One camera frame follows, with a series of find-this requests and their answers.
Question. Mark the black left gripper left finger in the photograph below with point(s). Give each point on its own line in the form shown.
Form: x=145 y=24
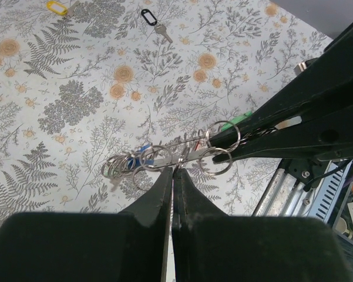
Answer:
x=131 y=245

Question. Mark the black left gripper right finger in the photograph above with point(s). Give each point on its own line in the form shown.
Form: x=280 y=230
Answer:
x=210 y=245

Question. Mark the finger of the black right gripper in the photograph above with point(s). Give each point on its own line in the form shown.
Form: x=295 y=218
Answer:
x=325 y=86
x=325 y=138

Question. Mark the large metal keyring with keys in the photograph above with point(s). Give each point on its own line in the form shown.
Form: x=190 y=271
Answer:
x=193 y=146

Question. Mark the black tag with key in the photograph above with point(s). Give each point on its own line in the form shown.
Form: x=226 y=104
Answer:
x=151 y=20

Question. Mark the yellow key tag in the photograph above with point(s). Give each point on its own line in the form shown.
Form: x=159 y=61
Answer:
x=62 y=10

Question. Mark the aluminium front rail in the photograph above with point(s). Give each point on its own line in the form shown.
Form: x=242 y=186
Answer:
x=304 y=188

